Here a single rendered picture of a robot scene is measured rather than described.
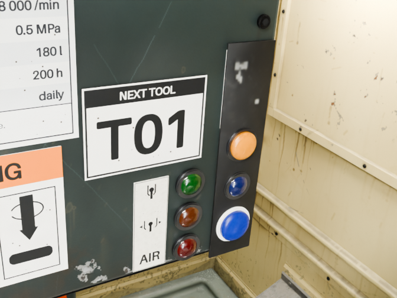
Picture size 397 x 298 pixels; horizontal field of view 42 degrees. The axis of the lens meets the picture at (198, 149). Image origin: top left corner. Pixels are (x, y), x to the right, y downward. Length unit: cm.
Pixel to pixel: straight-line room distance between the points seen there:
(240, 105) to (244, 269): 152
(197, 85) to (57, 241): 16
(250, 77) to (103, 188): 14
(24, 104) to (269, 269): 149
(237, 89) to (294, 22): 105
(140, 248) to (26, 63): 18
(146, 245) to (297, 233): 118
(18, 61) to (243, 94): 18
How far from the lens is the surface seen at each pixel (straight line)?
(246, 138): 43
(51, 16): 34
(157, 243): 44
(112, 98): 37
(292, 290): 169
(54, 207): 39
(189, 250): 46
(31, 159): 37
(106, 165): 38
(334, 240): 148
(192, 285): 203
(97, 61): 35
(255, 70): 42
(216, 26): 39
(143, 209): 42
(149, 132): 39
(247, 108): 43
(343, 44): 133
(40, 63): 34
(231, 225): 47
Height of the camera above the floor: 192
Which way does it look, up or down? 26 degrees down
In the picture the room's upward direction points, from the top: 4 degrees clockwise
